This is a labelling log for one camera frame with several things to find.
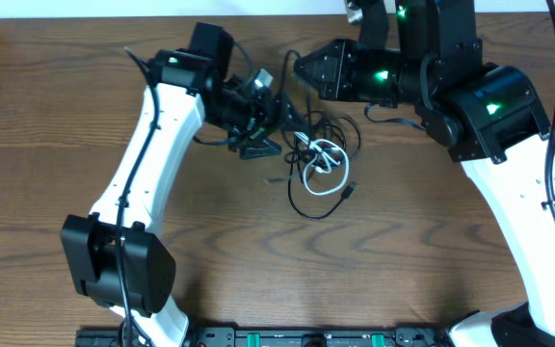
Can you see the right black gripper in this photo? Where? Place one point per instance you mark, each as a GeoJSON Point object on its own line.
{"type": "Point", "coordinates": [344, 56]}

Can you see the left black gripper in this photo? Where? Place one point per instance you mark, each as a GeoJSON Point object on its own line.
{"type": "Point", "coordinates": [286, 114]}

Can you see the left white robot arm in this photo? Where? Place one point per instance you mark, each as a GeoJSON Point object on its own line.
{"type": "Point", "coordinates": [115, 254]}

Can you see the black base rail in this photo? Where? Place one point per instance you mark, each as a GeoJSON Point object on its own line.
{"type": "Point", "coordinates": [229, 337]}

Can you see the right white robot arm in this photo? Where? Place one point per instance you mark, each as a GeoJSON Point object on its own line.
{"type": "Point", "coordinates": [488, 117]}

